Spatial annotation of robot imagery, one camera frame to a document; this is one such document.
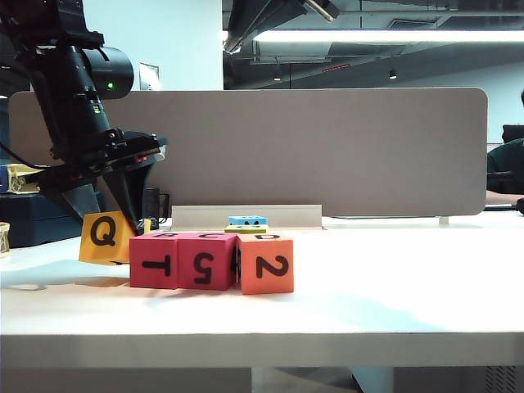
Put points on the red ceiling sign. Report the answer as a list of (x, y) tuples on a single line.
[(336, 68)]

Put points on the grey desk divider panel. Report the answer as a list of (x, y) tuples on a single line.
[(327, 151)]

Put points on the beige patterned box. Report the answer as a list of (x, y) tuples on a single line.
[(22, 176)]

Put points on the red foam block letter B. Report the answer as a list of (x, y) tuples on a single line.
[(153, 262)]

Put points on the beige fabric block storage bag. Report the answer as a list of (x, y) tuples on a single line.
[(4, 241)]

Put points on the white ceiling light strip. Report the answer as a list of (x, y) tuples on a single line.
[(368, 36)]

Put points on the orange foam block letter D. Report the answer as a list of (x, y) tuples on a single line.
[(266, 266)]

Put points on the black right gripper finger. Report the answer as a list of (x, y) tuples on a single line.
[(239, 20), (266, 20)]

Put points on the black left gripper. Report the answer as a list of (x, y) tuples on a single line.
[(110, 155)]

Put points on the yellow foam block letter A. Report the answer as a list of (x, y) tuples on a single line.
[(102, 241)]

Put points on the blue box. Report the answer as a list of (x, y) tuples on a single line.
[(3, 180)]

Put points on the black mug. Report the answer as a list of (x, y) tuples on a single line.
[(157, 204)]

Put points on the paper sign on wall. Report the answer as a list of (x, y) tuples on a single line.
[(148, 75)]

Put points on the green foam block letter Q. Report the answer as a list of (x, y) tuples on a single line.
[(245, 228)]

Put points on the red foam block letter C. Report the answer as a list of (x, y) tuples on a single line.
[(204, 262)]

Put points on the dark blue plastic case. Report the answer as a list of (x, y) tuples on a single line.
[(24, 221)]

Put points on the seated person in dark clothes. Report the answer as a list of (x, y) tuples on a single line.
[(505, 168)]

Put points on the blue foam block number 3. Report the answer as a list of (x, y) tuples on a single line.
[(245, 221)]

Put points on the black ceiling spot lamp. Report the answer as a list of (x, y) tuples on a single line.
[(393, 74)]

